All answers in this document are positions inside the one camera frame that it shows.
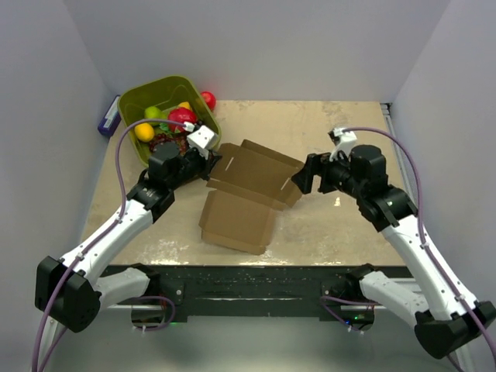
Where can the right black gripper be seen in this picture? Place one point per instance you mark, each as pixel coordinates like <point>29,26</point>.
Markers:
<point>318,163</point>

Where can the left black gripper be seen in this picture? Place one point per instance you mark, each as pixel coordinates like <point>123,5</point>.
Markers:
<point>207,163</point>

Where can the brown cardboard box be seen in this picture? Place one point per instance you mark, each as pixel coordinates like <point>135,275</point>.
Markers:
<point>249,185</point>

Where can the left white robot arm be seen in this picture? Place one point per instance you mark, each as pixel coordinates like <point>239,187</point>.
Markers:
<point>73,289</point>

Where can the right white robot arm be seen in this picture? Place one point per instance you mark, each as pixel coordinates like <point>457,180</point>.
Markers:
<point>446,315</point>

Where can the blue white small box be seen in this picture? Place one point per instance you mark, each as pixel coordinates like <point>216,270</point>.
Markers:
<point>110,121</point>

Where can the dark purple grape bunch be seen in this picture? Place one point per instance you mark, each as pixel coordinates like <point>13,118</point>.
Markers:
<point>178,138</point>

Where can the red pomegranate in bin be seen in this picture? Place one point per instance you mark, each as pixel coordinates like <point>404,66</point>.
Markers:
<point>180,115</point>

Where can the yellow fruit at back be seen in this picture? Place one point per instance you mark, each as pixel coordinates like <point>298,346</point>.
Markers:
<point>185,105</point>

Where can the red apple outside bin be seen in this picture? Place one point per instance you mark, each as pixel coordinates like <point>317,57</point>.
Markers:
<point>209,99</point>

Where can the yellow lemon left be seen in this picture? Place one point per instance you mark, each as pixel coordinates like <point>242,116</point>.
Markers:
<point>144,132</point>

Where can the green pear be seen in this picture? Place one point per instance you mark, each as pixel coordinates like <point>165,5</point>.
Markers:
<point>153,112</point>

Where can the green plastic bin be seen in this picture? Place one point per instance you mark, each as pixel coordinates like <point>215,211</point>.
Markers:
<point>165,93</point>

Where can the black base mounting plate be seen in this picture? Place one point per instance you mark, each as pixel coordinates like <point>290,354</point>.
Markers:
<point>322,292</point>

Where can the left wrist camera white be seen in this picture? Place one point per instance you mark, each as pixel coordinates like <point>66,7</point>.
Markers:
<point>203,139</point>

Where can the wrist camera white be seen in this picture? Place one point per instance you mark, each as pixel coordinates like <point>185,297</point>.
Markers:
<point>203,139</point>
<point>344,141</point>

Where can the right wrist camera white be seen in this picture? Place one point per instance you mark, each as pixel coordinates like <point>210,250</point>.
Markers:
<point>344,141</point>

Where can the aluminium frame rail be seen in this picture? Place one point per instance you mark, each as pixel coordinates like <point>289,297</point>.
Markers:
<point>406,170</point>

